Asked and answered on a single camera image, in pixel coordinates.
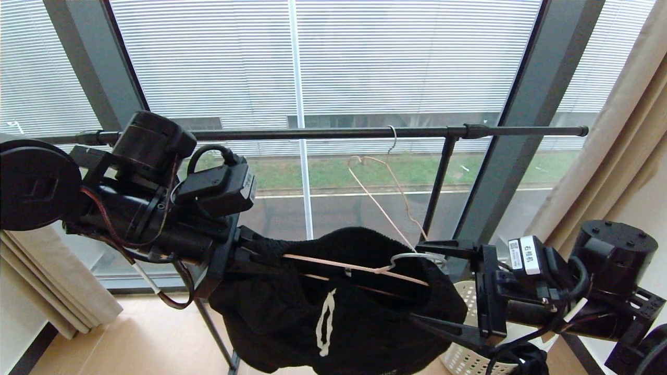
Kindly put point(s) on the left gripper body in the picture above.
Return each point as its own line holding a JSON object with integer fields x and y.
{"x": 125, "y": 219}

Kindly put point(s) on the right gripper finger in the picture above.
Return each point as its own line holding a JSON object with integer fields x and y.
{"x": 453, "y": 250}
{"x": 458, "y": 336}

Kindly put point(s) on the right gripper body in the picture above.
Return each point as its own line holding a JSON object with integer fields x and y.
{"x": 492, "y": 302}

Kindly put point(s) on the pink clothes hanger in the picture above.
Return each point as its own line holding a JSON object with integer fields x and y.
{"x": 323, "y": 263}
{"x": 380, "y": 207}

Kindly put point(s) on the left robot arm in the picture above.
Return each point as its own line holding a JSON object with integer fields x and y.
{"x": 36, "y": 182}

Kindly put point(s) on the white laundry basket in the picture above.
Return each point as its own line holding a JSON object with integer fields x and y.
{"x": 469, "y": 364}

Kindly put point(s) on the black clothes rack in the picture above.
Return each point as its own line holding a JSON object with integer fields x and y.
{"x": 312, "y": 134}

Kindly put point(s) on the beige curtain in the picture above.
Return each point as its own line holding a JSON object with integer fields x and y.
{"x": 599, "y": 156}
{"x": 52, "y": 291}

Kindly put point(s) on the window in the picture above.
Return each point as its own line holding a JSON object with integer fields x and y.
{"x": 208, "y": 52}

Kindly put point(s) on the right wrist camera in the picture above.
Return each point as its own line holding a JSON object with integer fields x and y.
{"x": 547, "y": 271}

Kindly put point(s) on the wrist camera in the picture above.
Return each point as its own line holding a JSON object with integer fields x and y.
{"x": 213, "y": 187}
{"x": 547, "y": 271}

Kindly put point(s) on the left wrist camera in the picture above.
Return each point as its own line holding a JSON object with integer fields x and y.
{"x": 213, "y": 187}

